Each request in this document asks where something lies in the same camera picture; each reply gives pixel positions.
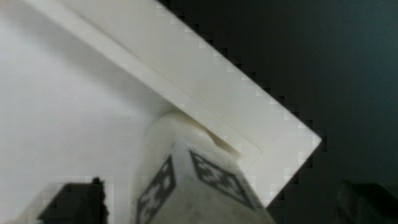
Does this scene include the white table leg with tag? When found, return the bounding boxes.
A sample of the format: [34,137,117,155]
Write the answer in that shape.
[132,113,277,224]

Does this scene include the white square tabletop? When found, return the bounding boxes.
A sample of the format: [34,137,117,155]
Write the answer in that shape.
[0,0,320,224]

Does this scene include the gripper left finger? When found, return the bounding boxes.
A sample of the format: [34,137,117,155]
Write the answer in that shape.
[38,178,109,224]

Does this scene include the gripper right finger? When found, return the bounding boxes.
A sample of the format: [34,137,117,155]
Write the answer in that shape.
[332,181,398,224]

